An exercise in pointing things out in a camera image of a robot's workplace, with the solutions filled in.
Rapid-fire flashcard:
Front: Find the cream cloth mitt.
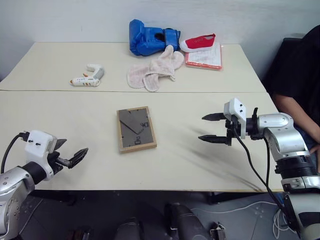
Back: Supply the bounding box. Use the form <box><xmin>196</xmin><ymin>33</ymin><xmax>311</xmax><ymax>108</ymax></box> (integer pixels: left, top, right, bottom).
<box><xmin>144</xmin><ymin>44</ymin><xmax>185</xmax><ymax>82</ymax></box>
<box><xmin>126</xmin><ymin>62</ymin><xmax>161</xmax><ymax>93</ymax></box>

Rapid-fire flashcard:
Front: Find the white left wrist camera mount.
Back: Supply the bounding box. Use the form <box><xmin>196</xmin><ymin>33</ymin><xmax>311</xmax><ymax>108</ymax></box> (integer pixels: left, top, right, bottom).
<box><xmin>24</xmin><ymin>129</ymin><xmax>59</xmax><ymax>181</ymax></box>

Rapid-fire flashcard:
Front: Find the small dark rounded shape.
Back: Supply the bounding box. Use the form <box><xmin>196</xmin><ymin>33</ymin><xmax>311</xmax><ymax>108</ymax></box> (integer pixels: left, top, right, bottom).
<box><xmin>115</xmin><ymin>216</ymin><xmax>146</xmax><ymax>240</ymax></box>

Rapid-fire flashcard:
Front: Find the red canvas shoe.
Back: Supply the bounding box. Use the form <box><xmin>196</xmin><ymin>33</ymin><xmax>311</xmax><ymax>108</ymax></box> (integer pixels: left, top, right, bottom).
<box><xmin>179</xmin><ymin>33</ymin><xmax>217</xmax><ymax>54</ymax></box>

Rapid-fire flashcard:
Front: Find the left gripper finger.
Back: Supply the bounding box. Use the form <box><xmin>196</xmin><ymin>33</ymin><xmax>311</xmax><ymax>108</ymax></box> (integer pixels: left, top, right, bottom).
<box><xmin>66</xmin><ymin>147</ymin><xmax>89</xmax><ymax>169</ymax></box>
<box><xmin>54</xmin><ymin>138</ymin><xmax>68</xmax><ymax>152</ymax></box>

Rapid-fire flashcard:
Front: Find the white glue gun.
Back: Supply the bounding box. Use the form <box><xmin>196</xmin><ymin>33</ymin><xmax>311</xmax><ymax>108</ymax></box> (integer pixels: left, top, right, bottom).
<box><xmin>69</xmin><ymin>63</ymin><xmax>106</xmax><ymax>88</ymax></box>

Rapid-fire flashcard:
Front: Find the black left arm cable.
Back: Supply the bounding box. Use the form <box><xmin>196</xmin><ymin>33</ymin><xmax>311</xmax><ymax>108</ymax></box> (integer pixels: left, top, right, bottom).
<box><xmin>0</xmin><ymin>131</ymin><xmax>31</xmax><ymax>175</ymax></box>

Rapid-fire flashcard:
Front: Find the person's hand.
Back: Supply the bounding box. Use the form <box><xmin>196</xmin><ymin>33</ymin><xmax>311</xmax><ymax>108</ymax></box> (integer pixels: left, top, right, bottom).
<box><xmin>309</xmin><ymin>143</ymin><xmax>320</xmax><ymax>174</ymax></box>

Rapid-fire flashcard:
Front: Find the wooden picture frame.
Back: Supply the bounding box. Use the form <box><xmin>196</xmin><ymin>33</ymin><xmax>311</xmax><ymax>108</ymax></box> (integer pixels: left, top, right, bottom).
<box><xmin>116</xmin><ymin>106</ymin><xmax>158</xmax><ymax>154</ymax></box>

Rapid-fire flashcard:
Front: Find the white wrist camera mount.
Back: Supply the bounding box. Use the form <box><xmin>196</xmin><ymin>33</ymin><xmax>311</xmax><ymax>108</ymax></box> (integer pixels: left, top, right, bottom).
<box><xmin>24</xmin><ymin>129</ymin><xmax>59</xmax><ymax>181</ymax></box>
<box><xmin>223</xmin><ymin>97</ymin><xmax>248</xmax><ymax>140</ymax></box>

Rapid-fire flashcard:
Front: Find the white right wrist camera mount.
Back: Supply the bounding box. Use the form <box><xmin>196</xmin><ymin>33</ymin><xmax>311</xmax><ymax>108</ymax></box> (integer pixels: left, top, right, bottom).
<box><xmin>223</xmin><ymin>97</ymin><xmax>248</xmax><ymax>140</ymax></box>

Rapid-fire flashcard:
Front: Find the white floor cable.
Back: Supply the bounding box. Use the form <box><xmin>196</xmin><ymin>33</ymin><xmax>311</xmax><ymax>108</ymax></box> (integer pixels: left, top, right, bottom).
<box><xmin>192</xmin><ymin>199</ymin><xmax>295</xmax><ymax>239</ymax></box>

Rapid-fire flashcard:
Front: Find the blue boxing glove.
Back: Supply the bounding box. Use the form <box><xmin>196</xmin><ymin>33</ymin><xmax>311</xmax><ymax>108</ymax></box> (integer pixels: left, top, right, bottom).
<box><xmin>128</xmin><ymin>19</ymin><xmax>181</xmax><ymax>57</ymax></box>

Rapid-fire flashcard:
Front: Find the large dark rounded shape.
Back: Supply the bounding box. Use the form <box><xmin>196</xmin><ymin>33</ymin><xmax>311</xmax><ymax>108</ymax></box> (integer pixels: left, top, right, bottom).
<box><xmin>163</xmin><ymin>202</ymin><xmax>212</xmax><ymax>240</ymax></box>

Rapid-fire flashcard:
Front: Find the black chair back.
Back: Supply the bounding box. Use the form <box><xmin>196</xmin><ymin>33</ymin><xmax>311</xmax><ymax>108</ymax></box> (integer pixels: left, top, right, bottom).
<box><xmin>261</xmin><ymin>36</ymin><xmax>305</xmax><ymax>83</ymax></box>

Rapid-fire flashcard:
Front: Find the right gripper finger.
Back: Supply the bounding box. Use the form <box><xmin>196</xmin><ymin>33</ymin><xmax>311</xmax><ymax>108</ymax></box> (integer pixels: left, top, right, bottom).
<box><xmin>197</xmin><ymin>134</ymin><xmax>230</xmax><ymax>146</ymax></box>
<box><xmin>201</xmin><ymin>112</ymin><xmax>226</xmax><ymax>123</ymax></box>

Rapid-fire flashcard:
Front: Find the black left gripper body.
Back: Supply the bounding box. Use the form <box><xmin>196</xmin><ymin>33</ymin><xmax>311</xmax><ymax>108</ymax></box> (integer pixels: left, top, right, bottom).
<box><xmin>46</xmin><ymin>150</ymin><xmax>70</xmax><ymax>174</ymax></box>

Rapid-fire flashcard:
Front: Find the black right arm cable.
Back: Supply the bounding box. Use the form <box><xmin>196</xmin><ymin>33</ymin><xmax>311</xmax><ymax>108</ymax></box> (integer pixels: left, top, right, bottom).
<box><xmin>233</xmin><ymin>107</ymin><xmax>301</xmax><ymax>235</ymax></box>

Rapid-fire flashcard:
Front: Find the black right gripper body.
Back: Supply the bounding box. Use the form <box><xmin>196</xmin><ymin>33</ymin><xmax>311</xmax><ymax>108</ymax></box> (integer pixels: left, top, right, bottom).
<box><xmin>224</xmin><ymin>115</ymin><xmax>239</xmax><ymax>147</ymax></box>

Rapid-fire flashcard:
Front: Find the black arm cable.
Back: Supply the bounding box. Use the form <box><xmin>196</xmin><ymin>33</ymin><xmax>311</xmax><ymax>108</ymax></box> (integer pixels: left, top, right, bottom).
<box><xmin>0</xmin><ymin>131</ymin><xmax>31</xmax><ymax>175</ymax></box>
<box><xmin>233</xmin><ymin>107</ymin><xmax>301</xmax><ymax>235</ymax></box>

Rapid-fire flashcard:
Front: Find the dark boxy shape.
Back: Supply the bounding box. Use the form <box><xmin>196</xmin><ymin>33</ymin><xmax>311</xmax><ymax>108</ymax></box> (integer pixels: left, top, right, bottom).
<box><xmin>209</xmin><ymin>221</ymin><xmax>227</xmax><ymax>240</ymax></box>

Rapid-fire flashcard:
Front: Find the person in black shirt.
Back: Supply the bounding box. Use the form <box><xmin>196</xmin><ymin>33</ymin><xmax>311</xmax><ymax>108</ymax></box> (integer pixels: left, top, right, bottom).
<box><xmin>262</xmin><ymin>24</ymin><xmax>320</xmax><ymax>151</ymax></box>

